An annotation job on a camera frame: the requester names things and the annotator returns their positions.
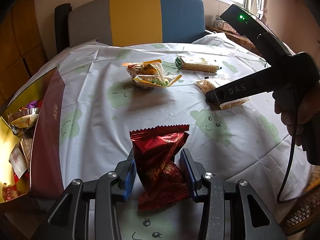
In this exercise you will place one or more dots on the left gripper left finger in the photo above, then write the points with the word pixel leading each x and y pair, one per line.
pixel 113 187

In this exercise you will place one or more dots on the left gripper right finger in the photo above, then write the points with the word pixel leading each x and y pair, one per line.
pixel 206 188

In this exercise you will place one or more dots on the red foil snack packet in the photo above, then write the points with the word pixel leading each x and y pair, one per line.
pixel 154 151

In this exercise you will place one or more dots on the white red snack packet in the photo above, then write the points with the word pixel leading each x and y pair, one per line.
pixel 18 161

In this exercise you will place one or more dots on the brown patterned snack packet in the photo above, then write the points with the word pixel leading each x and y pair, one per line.
pixel 23 120

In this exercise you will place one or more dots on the right hand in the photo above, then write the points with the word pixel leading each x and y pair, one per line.
pixel 299 112

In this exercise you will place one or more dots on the gold tin snack box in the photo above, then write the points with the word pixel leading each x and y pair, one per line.
pixel 39 144

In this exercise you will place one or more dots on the white cloud-print tablecloth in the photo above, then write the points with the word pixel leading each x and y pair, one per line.
pixel 100 106

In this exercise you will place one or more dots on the red floral snack packet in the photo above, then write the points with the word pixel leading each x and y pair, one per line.
pixel 9 192

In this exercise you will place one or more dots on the green cracker packet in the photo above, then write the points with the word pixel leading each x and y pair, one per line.
pixel 197 64

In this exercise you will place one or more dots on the wicker chair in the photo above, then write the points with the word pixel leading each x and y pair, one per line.
pixel 305 210

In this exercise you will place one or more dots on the purple snack packet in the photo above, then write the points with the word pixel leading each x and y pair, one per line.
pixel 34 104

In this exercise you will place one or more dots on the orange-edged mixed snack bag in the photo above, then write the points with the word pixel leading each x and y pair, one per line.
pixel 150 74

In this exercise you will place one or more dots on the grey yellow blue chair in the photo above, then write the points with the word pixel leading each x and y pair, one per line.
pixel 124 23

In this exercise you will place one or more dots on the wooden wall cabinet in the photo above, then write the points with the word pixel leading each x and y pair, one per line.
pixel 22 52

